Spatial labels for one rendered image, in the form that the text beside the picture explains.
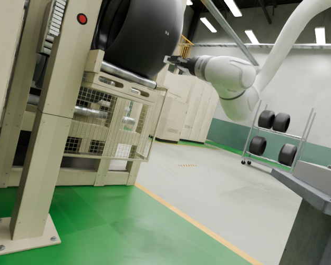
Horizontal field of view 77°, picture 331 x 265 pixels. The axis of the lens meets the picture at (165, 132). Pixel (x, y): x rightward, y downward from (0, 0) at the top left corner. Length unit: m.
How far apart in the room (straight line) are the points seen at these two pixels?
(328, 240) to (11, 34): 1.05
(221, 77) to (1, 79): 0.58
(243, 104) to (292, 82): 11.80
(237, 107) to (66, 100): 0.74
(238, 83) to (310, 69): 12.03
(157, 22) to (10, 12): 0.81
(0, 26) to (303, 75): 12.52
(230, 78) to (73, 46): 0.70
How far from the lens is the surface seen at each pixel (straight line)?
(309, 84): 12.46
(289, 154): 6.22
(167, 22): 1.09
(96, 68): 0.98
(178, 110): 6.03
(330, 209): 0.85
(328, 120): 12.03
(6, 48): 0.30
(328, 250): 1.05
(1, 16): 0.30
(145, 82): 1.15
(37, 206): 1.22
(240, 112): 0.83
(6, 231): 1.35
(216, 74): 0.73
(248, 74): 0.70
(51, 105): 1.06
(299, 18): 0.92
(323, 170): 1.05
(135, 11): 1.04
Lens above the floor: 0.76
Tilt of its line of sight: 5 degrees down
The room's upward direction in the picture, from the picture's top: 16 degrees clockwise
